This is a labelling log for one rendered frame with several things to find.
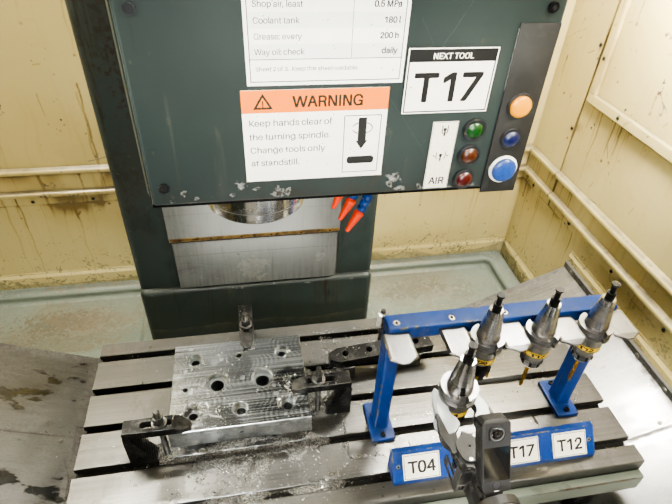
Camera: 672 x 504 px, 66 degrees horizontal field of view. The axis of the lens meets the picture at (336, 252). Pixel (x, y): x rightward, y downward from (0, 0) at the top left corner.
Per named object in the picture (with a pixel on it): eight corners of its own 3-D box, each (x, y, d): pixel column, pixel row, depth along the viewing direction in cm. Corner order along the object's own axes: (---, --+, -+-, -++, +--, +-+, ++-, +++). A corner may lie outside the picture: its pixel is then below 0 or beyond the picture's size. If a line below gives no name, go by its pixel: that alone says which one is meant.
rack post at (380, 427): (395, 440, 114) (413, 351, 95) (371, 443, 113) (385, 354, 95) (384, 402, 122) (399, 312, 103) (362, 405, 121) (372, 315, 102)
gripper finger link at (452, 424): (415, 409, 92) (443, 455, 85) (420, 389, 88) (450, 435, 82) (430, 404, 93) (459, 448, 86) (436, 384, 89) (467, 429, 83)
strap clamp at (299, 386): (349, 412, 119) (353, 370, 110) (292, 419, 117) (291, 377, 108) (347, 399, 122) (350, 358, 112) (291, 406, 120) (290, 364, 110)
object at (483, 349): (495, 331, 100) (498, 322, 98) (507, 355, 95) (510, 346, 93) (464, 333, 99) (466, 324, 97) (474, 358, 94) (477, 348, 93)
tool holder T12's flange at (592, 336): (601, 321, 103) (605, 312, 101) (614, 344, 98) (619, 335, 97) (570, 321, 103) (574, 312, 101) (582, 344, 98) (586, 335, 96)
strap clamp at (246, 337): (256, 372, 127) (252, 330, 117) (243, 374, 126) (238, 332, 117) (254, 333, 137) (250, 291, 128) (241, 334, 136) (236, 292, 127)
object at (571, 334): (589, 344, 97) (591, 342, 96) (563, 347, 96) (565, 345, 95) (570, 318, 102) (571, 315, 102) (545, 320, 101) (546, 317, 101)
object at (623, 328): (642, 338, 99) (644, 336, 98) (617, 341, 98) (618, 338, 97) (620, 312, 104) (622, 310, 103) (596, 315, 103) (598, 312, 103)
